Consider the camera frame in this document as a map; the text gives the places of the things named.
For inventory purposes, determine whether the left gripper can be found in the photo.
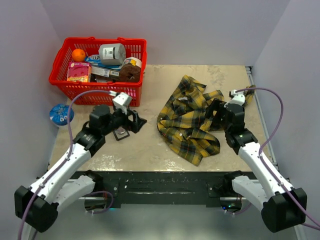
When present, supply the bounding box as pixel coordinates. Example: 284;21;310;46
102;105;147;136

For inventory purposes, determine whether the yellow plaid shirt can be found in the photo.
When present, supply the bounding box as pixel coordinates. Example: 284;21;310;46
157;75;255;166

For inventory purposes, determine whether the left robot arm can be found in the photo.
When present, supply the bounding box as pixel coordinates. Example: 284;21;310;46
14;104;147;233

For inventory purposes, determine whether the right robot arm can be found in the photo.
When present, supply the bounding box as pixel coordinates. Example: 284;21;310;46
205;98;307;233

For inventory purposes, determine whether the brown chocolate donut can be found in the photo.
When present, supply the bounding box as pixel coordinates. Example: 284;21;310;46
118;63;141;83

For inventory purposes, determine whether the red plastic shopping basket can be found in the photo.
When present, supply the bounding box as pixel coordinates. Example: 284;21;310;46
48;36;147;107

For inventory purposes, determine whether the white paper cup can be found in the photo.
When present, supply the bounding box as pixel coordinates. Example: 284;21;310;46
122;56;142;69

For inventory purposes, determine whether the blue white flat box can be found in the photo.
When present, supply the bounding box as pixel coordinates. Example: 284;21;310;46
84;54;121;78

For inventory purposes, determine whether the grey cylindrical can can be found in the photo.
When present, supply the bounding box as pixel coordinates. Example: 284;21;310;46
98;43;127;66

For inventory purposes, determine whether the pink snack box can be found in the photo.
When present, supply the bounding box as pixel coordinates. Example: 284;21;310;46
67;62;92;83

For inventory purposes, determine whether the blue lidded plastic tub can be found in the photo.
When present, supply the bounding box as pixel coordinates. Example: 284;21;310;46
49;103;69;129

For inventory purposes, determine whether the orange fruit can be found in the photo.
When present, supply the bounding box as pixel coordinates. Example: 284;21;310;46
71;48;87;62

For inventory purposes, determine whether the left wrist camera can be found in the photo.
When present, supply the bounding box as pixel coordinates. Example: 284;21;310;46
109;90;132;115

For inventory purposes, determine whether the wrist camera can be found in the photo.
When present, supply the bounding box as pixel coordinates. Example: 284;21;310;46
224;89;246;108
109;90;132;115

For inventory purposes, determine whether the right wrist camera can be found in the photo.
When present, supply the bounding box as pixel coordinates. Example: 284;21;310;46
224;89;246;108

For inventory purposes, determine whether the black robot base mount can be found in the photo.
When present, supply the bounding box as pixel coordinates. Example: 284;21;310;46
67;170;261;209

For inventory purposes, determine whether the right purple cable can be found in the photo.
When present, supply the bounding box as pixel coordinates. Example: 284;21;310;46
234;87;320;231

